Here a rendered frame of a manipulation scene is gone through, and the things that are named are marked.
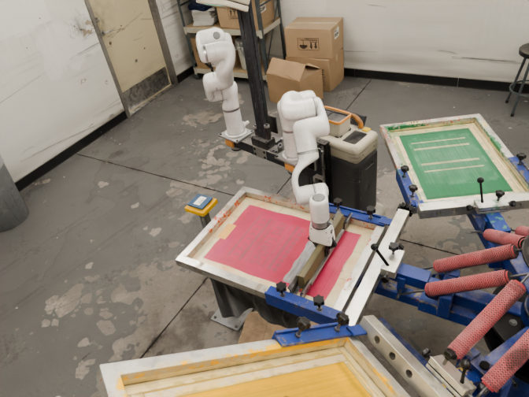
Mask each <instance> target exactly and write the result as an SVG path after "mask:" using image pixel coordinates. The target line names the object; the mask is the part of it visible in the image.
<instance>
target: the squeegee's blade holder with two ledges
mask: <svg viewBox="0 0 529 397"><path fill-rule="evenodd" d="M344 231H345V230H344V229H342V230H341V232H340V233H339V234H338V236H337V238H336V239H335V242H336V243H338V241H339V240H340V238H341V237H342V234H343V233H344ZM334 249H335V248H334V247H332V248H331V249H330V254H328V255H327V257H324V260H323V261H322V262H321V263H320V266H319V267H318V269H317V271H316V272H315V273H314V275H313V277H312V279H311V283H310V285H311V286H312V285H313V283H314V281H315V279H316V278H317V276H318V275H319V273H320V271H321V269H322V268H323V267H324V264H325V263H326V261H327V260H328V258H329V257H330V255H331V253H332V251H333V250H334Z"/></svg>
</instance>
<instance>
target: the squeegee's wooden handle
mask: <svg viewBox="0 0 529 397"><path fill-rule="evenodd" d="M332 222H333V228H334V231H335V238H337V236H338V234H339V233H340V232H341V230H342V229H343V223H344V215H343V214H342V213H338V214H337V216H336V217H335V219H334V220H333V221H332ZM324 250H325V245H323V244H319V243H318V245H317V246H316V248H315V250H314V251H313V253H312V254H311V256H310V257H309V259H308V261H307V262H306V263H305V265H304V267H303V268H302V270H301V272H300V273H299V274H298V285H299V287H300V288H302V289H303V287H304V286H305V284H306V283H307V281H308V280H311V279H312V277H313V275H314V273H315V272H316V271H317V269H318V267H319V266H320V263H321V262H322V261H323V260H324V257H325V253H324Z"/></svg>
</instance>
